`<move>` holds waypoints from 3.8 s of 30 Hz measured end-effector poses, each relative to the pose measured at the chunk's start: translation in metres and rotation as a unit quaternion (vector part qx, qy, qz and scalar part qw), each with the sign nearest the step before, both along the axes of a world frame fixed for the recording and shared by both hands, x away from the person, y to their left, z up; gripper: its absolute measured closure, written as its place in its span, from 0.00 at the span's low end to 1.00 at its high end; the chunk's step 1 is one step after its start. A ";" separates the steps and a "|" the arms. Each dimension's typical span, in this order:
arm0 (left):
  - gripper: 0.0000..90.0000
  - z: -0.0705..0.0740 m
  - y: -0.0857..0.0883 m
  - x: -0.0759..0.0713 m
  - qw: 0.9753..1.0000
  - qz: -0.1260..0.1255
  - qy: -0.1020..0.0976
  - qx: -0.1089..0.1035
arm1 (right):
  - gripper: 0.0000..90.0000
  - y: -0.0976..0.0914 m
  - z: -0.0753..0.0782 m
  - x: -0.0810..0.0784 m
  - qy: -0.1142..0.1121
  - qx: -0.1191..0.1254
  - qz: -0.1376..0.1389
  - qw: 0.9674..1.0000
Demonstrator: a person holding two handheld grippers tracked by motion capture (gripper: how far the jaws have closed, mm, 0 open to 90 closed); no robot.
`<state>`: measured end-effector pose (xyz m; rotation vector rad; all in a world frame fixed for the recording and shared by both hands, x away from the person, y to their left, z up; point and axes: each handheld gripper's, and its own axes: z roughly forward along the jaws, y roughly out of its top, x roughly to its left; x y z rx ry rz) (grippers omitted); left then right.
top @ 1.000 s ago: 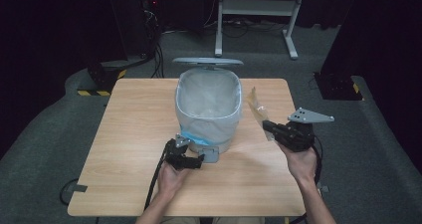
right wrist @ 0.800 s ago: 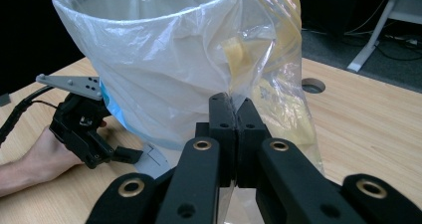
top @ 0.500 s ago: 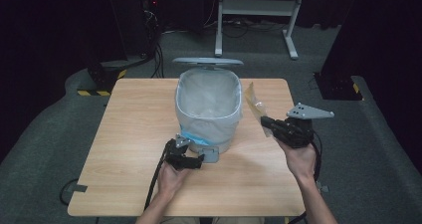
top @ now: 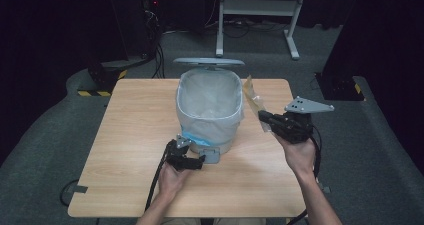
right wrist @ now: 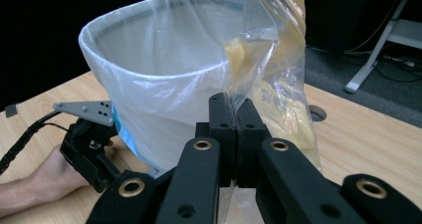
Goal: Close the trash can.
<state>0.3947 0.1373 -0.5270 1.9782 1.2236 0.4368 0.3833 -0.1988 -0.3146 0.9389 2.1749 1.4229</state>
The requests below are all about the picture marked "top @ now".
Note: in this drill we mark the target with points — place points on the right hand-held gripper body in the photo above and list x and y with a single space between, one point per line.
296 121

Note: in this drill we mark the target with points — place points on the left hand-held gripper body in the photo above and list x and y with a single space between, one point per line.
178 151

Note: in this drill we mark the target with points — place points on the white and blue pedal trash can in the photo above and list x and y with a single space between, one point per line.
210 148

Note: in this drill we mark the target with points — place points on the clear plastic food bags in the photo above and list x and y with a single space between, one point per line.
255 100

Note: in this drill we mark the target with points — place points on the white trash bag liner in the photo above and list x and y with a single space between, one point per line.
210 98

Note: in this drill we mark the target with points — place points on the person's left hand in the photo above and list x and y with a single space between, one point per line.
171 181

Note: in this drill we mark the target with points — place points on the person's right hand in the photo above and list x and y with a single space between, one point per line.
300 155

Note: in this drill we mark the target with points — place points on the black stand base with stripes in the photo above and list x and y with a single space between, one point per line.
340 86
103 78

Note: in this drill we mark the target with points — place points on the white metal stand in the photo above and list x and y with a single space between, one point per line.
256 6

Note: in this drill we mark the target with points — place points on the black equipment rack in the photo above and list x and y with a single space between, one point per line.
150 21

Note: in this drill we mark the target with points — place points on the grey table edge bracket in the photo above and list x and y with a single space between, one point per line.
326 189

